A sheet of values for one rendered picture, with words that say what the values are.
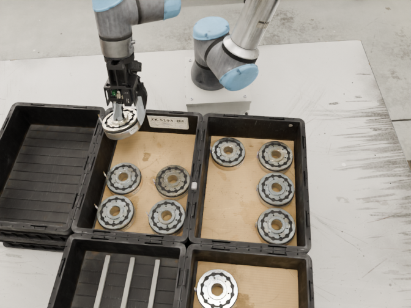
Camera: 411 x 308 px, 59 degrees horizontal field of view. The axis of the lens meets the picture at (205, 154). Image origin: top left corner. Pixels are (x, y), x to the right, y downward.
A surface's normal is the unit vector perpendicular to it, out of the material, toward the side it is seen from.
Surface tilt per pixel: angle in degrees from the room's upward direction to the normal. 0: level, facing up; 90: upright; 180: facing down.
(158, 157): 0
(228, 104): 90
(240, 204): 0
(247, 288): 0
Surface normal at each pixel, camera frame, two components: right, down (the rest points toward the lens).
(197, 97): -0.02, -0.52
